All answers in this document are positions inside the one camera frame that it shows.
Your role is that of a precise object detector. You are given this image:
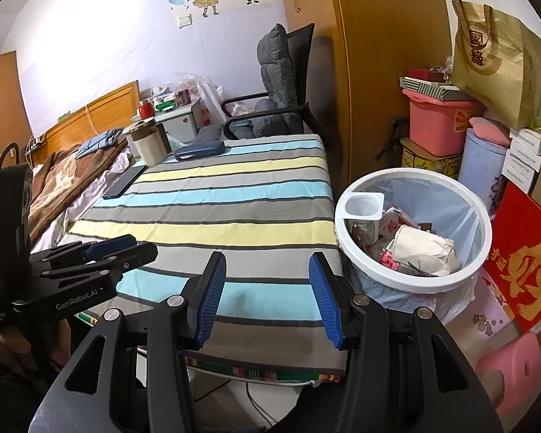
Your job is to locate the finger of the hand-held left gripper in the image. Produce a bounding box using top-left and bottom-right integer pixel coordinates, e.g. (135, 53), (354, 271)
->
(40, 233), (137, 264)
(43, 241), (158, 280)

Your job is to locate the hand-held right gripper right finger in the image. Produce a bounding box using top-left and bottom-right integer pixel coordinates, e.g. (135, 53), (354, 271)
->
(309, 253), (506, 433)

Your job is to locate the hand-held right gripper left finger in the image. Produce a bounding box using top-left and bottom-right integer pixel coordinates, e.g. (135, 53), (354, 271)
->
(29, 251), (227, 433)

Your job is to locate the white plastic yoghurt cup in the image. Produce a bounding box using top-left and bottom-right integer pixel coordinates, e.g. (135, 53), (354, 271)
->
(345, 192), (385, 244)

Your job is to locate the white round bin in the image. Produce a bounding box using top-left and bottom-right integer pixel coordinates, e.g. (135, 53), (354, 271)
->
(334, 168), (493, 325)

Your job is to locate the white paper cup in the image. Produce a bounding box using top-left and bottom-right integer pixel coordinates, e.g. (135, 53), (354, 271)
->
(385, 224), (461, 277)

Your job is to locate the person's left hand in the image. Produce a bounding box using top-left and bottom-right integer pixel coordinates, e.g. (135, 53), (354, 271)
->
(0, 318), (75, 366)

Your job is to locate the black smartphone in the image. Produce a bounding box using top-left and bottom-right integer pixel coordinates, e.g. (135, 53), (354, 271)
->
(103, 165), (148, 200)

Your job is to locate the brown blanket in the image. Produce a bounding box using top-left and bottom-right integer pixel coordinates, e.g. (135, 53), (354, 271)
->
(27, 137), (131, 244)

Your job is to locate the striped tablecloth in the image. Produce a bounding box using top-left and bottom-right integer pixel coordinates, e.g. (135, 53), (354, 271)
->
(56, 134), (348, 382)

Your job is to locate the blue plaid cloth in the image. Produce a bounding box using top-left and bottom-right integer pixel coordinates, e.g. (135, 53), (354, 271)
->
(74, 128), (124, 159)

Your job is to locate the beige jar with dark lid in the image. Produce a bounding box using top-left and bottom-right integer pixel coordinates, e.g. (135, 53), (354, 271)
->
(123, 117), (172, 167)

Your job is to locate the dark blue glasses case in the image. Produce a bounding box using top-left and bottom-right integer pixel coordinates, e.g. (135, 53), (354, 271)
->
(175, 141), (226, 162)

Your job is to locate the wooden headboard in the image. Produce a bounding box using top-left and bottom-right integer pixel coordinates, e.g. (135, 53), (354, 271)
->
(29, 80), (140, 167)

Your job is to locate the white nightstand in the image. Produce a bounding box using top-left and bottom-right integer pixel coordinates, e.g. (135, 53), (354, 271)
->
(155, 101), (203, 140)

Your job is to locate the pale blue bin liner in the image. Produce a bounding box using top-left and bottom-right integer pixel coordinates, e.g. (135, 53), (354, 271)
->
(343, 176), (488, 325)

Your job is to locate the white plastic bag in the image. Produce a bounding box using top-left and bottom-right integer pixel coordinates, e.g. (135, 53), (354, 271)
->
(196, 76), (228, 129)

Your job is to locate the pink floral box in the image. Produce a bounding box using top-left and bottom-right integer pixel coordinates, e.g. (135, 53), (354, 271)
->
(471, 275), (517, 341)

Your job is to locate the wooden door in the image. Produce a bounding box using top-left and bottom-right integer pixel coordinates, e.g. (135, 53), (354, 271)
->
(0, 51), (32, 181)

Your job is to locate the yellow patterned box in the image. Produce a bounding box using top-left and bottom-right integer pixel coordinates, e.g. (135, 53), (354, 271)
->
(400, 137), (463, 170)

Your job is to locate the pink plastic stool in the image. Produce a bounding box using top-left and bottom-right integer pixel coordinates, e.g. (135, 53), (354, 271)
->
(475, 334), (541, 418)

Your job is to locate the pink plastic storage box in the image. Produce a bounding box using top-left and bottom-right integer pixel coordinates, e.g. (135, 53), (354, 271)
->
(402, 88), (485, 156)

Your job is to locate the lavender bucket with pink lid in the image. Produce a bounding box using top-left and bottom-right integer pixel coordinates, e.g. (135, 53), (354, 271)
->
(457, 117), (512, 210)

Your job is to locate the red gift box gold print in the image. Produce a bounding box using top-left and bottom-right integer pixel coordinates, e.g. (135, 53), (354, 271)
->
(482, 183), (541, 334)

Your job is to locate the black office chair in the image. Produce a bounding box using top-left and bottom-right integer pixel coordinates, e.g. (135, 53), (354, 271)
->
(221, 22), (339, 140)

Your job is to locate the grey chair cushion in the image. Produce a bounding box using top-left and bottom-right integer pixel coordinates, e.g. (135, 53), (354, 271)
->
(196, 24), (305, 145)

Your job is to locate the striped flat box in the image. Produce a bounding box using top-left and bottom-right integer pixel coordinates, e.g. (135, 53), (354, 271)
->
(399, 76), (479, 101)

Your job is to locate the stack of white small boxes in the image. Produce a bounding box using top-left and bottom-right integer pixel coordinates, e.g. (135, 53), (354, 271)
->
(500, 126), (541, 194)

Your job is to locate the dark red box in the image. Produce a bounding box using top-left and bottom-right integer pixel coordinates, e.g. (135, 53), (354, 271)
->
(408, 69), (452, 83)

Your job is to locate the wooden wardrobe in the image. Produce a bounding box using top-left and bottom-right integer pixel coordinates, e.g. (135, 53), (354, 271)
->
(275, 0), (452, 185)

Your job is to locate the gold paper bag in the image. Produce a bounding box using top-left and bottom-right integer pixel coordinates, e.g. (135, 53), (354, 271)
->
(451, 0), (541, 129)

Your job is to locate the black floor cable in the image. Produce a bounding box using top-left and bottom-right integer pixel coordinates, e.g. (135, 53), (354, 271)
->
(246, 383), (276, 429)

